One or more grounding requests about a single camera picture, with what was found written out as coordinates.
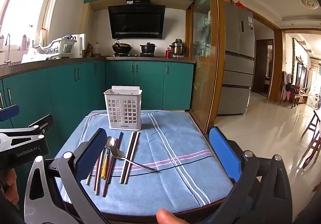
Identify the gas stove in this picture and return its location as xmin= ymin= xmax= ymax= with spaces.
xmin=106 ymin=55 xmax=160 ymax=60

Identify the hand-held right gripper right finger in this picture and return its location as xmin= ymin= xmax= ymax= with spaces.
xmin=206 ymin=126 xmax=294 ymax=224

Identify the pink brown chopstick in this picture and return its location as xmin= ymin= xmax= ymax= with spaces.
xmin=94 ymin=147 xmax=107 ymax=195

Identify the dark wooden chair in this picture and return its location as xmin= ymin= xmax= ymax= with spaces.
xmin=298 ymin=110 xmax=321 ymax=172

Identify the dark wooden door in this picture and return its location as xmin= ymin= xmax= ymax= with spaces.
xmin=252 ymin=39 xmax=274 ymax=99

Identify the large metal spoon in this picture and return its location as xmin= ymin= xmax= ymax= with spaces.
xmin=110 ymin=147 xmax=159 ymax=172

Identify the white plastic bag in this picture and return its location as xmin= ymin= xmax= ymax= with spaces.
xmin=21 ymin=48 xmax=49 ymax=63

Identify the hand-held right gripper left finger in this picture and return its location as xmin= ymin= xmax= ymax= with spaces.
xmin=24 ymin=127 xmax=111 ymax=224

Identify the pale beige chopstick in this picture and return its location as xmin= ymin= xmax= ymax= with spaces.
xmin=85 ymin=150 xmax=104 ymax=185

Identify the white board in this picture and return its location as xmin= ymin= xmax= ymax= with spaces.
xmin=75 ymin=34 xmax=86 ymax=58

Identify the metal faucet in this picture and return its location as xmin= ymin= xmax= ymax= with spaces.
xmin=4 ymin=34 xmax=12 ymax=66

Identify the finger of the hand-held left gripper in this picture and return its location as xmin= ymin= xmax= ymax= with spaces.
xmin=0 ymin=104 xmax=20 ymax=122
xmin=28 ymin=114 xmax=54 ymax=136

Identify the black wok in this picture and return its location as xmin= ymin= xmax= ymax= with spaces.
xmin=112 ymin=40 xmax=133 ymax=54

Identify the window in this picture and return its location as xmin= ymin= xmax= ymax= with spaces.
xmin=0 ymin=0 xmax=62 ymax=47

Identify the person's right hand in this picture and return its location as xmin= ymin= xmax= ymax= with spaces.
xmin=155 ymin=208 xmax=184 ymax=224

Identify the stainless steel pot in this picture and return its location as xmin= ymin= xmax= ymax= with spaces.
xmin=169 ymin=39 xmax=186 ymax=59

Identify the green lower cabinet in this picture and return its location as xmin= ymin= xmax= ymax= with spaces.
xmin=105 ymin=60 xmax=195 ymax=111
xmin=0 ymin=61 xmax=106 ymax=189

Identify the person's left hand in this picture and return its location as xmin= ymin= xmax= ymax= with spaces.
xmin=0 ymin=167 xmax=20 ymax=208

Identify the blue striped cloth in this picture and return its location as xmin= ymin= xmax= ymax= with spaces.
xmin=54 ymin=110 xmax=235 ymax=214

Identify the green garland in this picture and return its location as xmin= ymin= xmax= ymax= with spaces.
xmin=291 ymin=37 xmax=298 ymax=77

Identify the white dish rack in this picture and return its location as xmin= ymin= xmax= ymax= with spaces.
xmin=35 ymin=35 xmax=77 ymax=59

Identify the dark red chopstick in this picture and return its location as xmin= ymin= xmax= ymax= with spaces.
xmin=102 ymin=138 xmax=119 ymax=197

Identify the black range hood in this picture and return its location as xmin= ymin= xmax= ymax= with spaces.
xmin=108 ymin=0 xmax=166 ymax=39

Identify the white fence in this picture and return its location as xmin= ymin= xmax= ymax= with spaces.
xmin=305 ymin=94 xmax=321 ymax=110

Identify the pink garment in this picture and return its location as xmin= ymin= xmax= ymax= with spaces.
xmin=283 ymin=83 xmax=293 ymax=101

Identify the silver refrigerator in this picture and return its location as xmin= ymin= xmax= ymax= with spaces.
xmin=217 ymin=1 xmax=255 ymax=116

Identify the dark stone countertop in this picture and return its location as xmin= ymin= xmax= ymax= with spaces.
xmin=0 ymin=55 xmax=196 ymax=79

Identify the black chopstick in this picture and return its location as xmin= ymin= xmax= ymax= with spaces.
xmin=107 ymin=132 xmax=124 ymax=185

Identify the wooden sliding glass door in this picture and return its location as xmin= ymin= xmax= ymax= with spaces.
xmin=186 ymin=0 xmax=224 ymax=134

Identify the black cooking pot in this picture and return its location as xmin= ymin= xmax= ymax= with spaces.
xmin=140 ymin=42 xmax=157 ymax=54

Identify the white plastic utensil holder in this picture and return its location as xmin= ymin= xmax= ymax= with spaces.
xmin=104 ymin=86 xmax=143 ymax=131

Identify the small yellow-handled spoon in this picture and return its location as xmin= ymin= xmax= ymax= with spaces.
xmin=101 ymin=136 xmax=116 ymax=179

